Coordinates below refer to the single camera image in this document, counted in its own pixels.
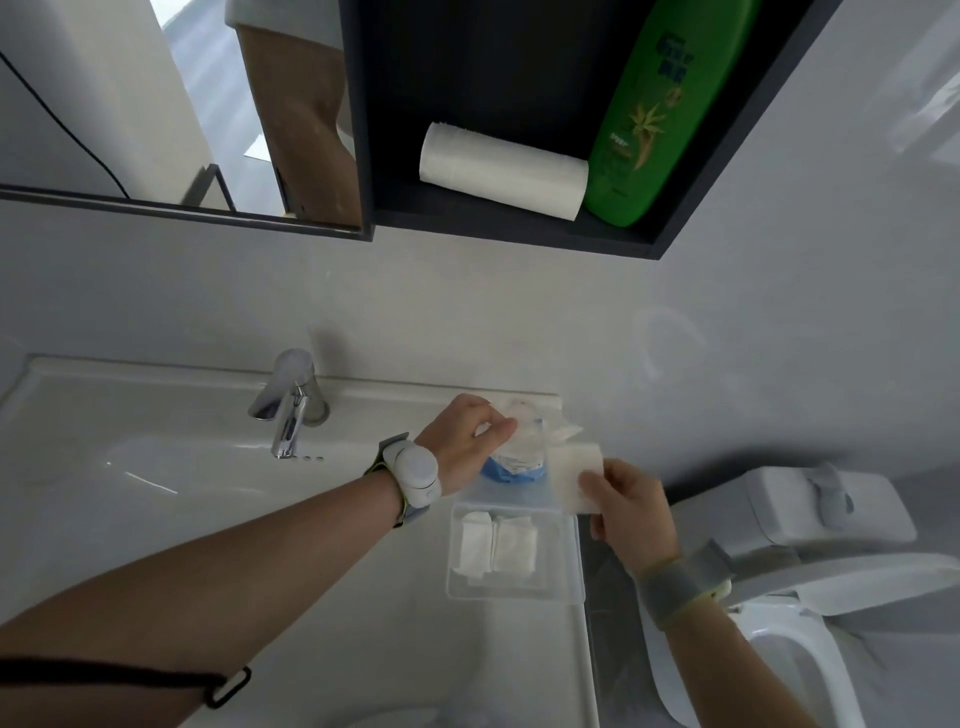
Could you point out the white toilet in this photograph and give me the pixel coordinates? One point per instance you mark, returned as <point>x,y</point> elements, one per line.
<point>817,570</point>

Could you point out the person's right hand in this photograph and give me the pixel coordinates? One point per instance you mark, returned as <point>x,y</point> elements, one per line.
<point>634,514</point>

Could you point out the white wrist tracker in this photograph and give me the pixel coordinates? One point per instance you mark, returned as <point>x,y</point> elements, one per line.
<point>412,474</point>

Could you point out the grey toilet flush lever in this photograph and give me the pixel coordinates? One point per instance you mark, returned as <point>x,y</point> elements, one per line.
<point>831,495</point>

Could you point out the chrome faucet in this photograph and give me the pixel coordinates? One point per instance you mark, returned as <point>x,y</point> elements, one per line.
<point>289,397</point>

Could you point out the person's left hand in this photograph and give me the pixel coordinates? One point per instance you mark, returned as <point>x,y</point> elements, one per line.
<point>454,446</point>

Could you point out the white cotton pad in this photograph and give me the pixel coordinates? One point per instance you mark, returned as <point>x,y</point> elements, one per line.
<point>517,547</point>
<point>475,546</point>
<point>571,469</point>

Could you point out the white folded cotton pad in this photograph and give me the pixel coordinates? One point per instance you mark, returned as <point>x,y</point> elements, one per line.
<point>517,547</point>
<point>475,546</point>

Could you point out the dark open wall shelf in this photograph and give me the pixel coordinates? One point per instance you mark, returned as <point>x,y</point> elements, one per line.
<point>480,67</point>

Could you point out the white paper towel roll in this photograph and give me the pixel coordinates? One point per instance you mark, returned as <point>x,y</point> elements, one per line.
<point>502,171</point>

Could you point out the person's left forearm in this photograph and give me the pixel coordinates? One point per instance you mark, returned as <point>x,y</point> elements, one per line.
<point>225,577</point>

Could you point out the grey wristband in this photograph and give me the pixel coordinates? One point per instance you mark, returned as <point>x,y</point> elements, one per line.
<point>684,585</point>

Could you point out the clear pack with blue base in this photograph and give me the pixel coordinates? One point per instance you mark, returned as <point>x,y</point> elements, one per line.
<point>520,454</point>

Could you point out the wall mirror with dark frame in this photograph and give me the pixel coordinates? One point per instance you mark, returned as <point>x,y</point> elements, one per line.
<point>150,105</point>

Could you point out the green shampoo bottle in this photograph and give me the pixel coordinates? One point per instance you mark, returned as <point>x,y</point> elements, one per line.
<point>660,120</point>

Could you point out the person's right fingers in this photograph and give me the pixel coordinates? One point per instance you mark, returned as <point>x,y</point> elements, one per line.
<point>598,491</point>

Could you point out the person's left thumb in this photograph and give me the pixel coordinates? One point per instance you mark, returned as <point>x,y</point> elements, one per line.
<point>499,433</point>

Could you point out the person's right forearm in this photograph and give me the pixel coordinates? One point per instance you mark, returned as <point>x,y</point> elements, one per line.
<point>727,667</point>

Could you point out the clear plastic tray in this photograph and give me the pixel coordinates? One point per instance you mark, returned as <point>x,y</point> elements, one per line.
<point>517,589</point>

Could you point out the white ceramic sink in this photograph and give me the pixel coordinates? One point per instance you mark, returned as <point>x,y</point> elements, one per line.
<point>150,450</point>

